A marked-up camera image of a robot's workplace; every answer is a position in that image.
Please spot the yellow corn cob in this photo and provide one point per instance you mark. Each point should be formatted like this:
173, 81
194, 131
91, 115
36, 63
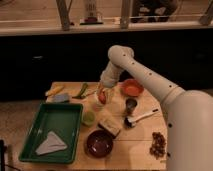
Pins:
54, 91

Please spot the white handled brush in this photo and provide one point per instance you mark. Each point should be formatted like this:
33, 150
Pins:
131, 121

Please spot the orange bowl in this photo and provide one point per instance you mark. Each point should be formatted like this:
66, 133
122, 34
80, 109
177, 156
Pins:
130, 87

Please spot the light green small cup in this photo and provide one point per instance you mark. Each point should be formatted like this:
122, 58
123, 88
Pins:
88, 118

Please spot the white paper cup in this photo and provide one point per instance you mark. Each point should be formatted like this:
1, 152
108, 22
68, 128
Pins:
97, 101

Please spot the blue grey sponge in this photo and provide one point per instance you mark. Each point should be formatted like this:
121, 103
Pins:
60, 98

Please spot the dark purple bowl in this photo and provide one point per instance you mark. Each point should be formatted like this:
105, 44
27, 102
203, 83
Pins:
99, 144

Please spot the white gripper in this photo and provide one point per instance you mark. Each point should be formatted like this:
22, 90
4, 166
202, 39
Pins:
109, 78

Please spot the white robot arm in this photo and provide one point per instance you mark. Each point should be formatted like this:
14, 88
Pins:
189, 113

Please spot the green pepper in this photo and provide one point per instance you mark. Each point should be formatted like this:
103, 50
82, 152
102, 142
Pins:
80, 94

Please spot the wooden handled utensil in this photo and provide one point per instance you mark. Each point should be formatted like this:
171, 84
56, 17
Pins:
88, 94

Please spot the metal cup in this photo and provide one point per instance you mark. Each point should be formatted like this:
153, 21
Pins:
130, 105

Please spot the bunch of dark grapes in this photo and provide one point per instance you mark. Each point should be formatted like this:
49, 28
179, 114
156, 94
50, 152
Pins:
157, 148

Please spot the red white object on shelf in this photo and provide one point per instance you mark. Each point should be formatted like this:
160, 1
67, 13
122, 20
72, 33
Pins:
90, 13

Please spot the grey folded cloth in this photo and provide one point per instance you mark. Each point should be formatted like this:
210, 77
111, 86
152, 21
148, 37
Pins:
52, 143

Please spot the green plastic tray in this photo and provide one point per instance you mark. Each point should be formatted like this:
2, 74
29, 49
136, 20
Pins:
62, 118

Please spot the brown sponge block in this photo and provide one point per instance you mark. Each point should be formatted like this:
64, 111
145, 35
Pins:
110, 126

